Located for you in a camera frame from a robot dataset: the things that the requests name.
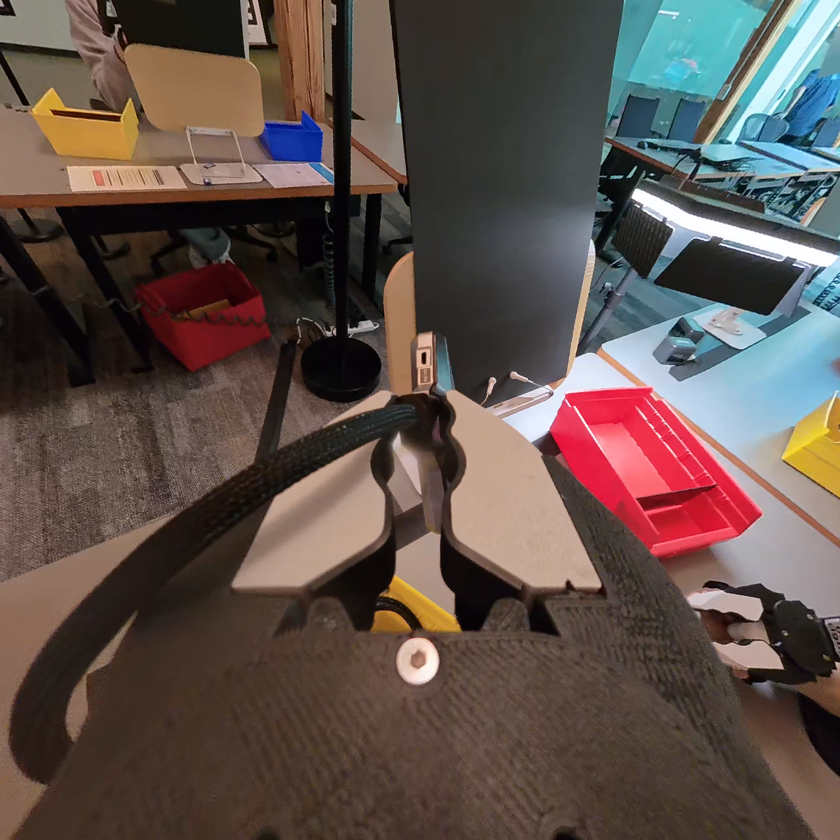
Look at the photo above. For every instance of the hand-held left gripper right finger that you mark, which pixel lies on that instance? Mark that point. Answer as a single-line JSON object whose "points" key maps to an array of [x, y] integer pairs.
{"points": [[518, 512]]}

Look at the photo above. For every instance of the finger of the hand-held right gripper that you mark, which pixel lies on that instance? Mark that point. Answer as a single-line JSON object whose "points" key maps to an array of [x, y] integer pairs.
{"points": [[722, 602], [751, 656]]}

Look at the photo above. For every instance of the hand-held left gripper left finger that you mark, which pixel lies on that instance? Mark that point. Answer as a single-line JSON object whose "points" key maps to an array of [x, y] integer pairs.
{"points": [[315, 531]]}

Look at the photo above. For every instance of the red plastic bin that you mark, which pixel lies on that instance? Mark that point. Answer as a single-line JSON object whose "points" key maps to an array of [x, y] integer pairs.
{"points": [[728, 512]]}

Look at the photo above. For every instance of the yellow plastic bin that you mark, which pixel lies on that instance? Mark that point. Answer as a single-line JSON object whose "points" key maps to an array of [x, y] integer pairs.
{"points": [[814, 453], [85, 128], [420, 607]]}

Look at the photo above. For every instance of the black HDMI switch box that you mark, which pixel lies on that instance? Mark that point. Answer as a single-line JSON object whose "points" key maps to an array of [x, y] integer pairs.
{"points": [[426, 358]]}

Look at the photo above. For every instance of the person's right hand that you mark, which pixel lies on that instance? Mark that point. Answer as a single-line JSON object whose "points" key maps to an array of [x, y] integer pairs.
{"points": [[820, 689]]}

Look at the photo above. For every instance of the white board stand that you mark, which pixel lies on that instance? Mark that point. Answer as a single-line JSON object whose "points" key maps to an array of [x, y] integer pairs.
{"points": [[728, 328], [220, 172], [525, 398]]}

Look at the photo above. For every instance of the white power strip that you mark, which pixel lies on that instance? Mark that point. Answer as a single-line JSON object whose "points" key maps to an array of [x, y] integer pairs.
{"points": [[354, 326]]}

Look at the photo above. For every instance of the black round base pole stand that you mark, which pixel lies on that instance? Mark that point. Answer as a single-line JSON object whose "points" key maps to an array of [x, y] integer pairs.
{"points": [[341, 197]]}

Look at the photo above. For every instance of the white paper sheet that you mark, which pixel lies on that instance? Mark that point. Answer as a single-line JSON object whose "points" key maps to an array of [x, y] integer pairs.
{"points": [[124, 178], [292, 174]]}

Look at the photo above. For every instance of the blue plastic bin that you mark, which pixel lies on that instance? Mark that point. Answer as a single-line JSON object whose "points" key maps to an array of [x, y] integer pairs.
{"points": [[292, 141]]}

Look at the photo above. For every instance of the grey meeting table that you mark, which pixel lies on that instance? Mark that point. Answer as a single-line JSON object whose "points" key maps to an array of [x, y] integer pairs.
{"points": [[722, 157]]}

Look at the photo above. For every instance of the wooden office desk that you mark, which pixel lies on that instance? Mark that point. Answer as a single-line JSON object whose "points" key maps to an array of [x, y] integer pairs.
{"points": [[39, 177]]}

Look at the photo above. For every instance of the framed marker poster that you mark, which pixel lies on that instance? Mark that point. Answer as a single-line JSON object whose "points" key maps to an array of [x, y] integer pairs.
{"points": [[257, 19]]}

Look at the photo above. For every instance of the small grey action camera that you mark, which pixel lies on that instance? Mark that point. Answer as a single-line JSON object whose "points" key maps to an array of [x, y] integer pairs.
{"points": [[676, 344]]}

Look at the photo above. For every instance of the wooden support post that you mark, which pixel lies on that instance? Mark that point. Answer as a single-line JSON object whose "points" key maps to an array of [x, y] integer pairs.
{"points": [[298, 59]]}

